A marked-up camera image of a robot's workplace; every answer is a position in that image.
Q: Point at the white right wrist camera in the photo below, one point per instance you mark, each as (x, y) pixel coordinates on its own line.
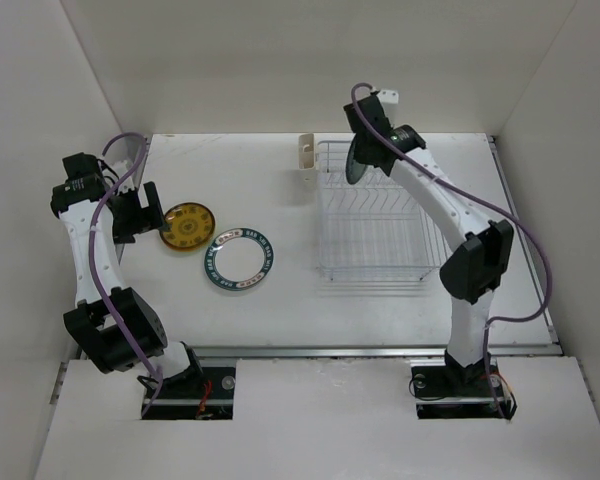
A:
(387, 96)

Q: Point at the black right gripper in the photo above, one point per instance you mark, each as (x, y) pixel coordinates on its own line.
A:
(355, 153)

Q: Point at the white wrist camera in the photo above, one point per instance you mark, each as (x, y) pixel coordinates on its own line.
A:
(121, 168)
(387, 96)

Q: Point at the dark teal patterned plate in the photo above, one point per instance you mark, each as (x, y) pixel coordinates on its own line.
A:
(358, 160)

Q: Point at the white wire dish rack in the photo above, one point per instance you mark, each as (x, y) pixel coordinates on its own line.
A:
(373, 231)

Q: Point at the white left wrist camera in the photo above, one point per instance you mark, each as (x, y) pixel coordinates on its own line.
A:
(121, 168)

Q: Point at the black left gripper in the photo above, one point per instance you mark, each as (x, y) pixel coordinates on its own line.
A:
(145, 218)

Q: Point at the aluminium front rail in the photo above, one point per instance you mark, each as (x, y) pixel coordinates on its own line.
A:
(358, 352)

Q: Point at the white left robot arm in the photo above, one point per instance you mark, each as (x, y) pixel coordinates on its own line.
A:
(114, 326)

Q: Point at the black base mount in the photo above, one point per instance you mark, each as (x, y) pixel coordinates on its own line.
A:
(197, 394)
(437, 397)

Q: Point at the white cutlery holder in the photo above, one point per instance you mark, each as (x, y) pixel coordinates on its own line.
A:
(307, 160)

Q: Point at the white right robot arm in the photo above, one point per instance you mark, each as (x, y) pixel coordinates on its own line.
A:
(480, 247)

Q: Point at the white plate orange sunburst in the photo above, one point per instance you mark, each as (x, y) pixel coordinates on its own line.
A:
(217, 279)

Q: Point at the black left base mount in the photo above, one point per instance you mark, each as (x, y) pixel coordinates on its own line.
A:
(197, 394)

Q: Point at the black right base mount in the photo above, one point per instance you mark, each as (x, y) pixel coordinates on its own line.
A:
(437, 397)

